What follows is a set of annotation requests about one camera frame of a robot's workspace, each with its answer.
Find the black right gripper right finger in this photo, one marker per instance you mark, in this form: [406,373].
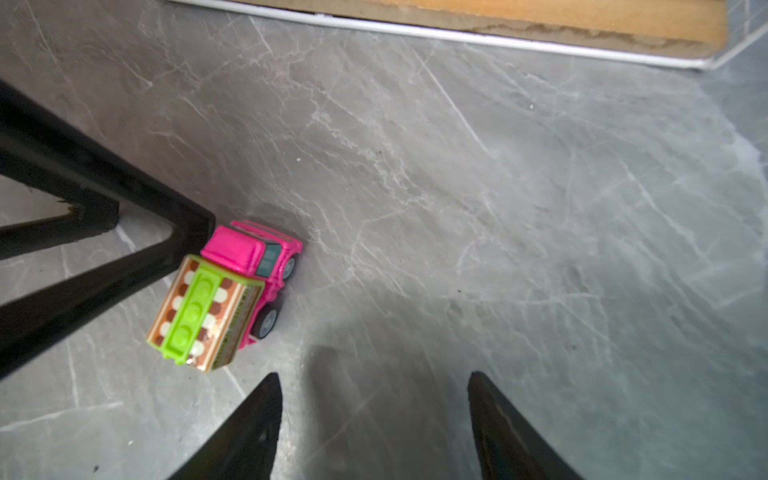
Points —
[508,447]

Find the white wire wooden shelf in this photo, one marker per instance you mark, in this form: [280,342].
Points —
[685,35]

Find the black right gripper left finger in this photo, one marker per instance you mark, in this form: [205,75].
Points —
[245,446]

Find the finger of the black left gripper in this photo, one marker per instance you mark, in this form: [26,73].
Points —
[82,221]
[42,151]

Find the pink toy truck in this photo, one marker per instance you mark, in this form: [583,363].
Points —
[225,298]

